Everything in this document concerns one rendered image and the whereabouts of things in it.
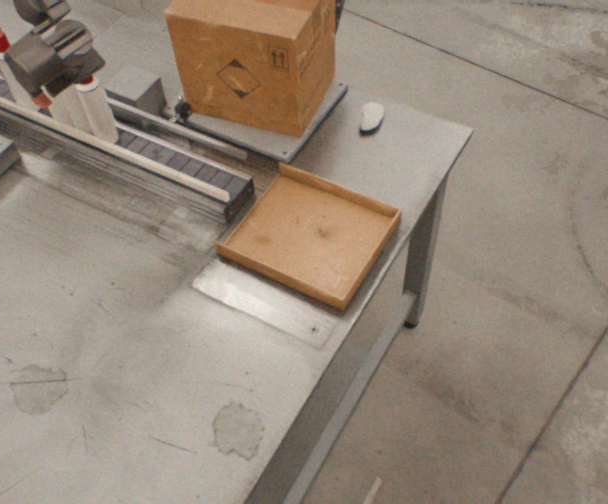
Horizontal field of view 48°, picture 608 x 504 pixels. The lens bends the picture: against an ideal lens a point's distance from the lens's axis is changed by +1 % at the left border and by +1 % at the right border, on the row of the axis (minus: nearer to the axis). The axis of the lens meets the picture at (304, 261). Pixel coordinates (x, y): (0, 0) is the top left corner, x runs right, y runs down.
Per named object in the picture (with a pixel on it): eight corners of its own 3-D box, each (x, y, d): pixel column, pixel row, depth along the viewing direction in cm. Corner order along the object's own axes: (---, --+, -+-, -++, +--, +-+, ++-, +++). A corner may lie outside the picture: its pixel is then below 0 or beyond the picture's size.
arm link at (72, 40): (102, 39, 106) (75, 9, 105) (67, 62, 103) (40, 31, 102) (93, 58, 112) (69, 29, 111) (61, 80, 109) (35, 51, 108)
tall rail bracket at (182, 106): (173, 164, 157) (158, 109, 144) (191, 145, 161) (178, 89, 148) (184, 169, 156) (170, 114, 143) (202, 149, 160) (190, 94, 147)
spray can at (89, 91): (92, 143, 155) (62, 69, 139) (106, 129, 158) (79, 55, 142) (109, 150, 154) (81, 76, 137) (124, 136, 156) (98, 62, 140)
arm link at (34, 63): (48, -27, 100) (33, -8, 107) (-17, 11, 95) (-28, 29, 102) (101, 45, 105) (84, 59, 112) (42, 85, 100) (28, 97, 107)
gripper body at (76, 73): (24, 69, 113) (28, 50, 106) (71, 37, 117) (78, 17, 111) (52, 100, 114) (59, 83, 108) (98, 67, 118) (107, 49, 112)
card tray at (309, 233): (216, 253, 141) (213, 241, 138) (280, 173, 154) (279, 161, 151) (343, 311, 131) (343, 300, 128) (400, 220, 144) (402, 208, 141)
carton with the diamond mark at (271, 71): (186, 111, 165) (162, 11, 143) (227, 52, 178) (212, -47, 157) (301, 138, 158) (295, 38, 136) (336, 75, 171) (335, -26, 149)
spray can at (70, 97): (72, 133, 158) (40, 59, 141) (87, 120, 160) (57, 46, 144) (89, 141, 156) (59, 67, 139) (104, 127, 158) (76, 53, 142)
